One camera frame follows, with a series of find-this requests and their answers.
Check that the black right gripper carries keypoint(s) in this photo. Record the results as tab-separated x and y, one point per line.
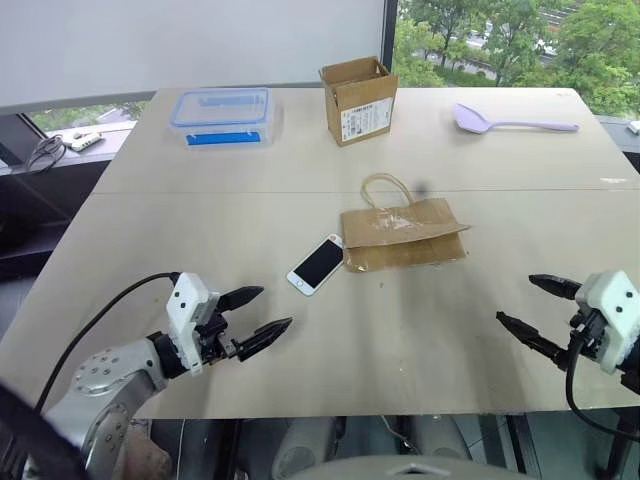
590	332

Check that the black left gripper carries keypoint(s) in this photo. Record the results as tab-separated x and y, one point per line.
216	332

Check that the white smartphone with black screen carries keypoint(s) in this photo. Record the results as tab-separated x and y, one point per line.
316	267

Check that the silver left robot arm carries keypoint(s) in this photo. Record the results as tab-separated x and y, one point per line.
107	385

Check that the grey rounded shape under table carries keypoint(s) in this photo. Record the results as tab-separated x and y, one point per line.
440	442
307	447

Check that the clear plastic container blue lid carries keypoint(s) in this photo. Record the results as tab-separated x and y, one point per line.
222	117

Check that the lilac plastic spoon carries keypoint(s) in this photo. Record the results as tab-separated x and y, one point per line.
475	120

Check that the small white object on sill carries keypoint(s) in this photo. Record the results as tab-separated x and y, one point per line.
633	126

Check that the grey rounded robot torso top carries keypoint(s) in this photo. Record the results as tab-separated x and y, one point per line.
415	470

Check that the open cardboard box with label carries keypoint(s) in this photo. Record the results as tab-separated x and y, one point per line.
362	107

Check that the white power strip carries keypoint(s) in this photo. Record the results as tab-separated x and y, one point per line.
85	141

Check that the white roller blind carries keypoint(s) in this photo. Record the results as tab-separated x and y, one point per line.
190	45

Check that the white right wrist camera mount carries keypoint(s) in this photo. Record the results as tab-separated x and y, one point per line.
612	310

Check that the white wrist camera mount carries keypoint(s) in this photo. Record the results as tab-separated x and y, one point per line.
186	305
612	310

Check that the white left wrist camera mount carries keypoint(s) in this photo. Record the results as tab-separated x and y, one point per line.
186	305

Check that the dark window frame post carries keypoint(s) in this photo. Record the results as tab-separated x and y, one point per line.
391	42

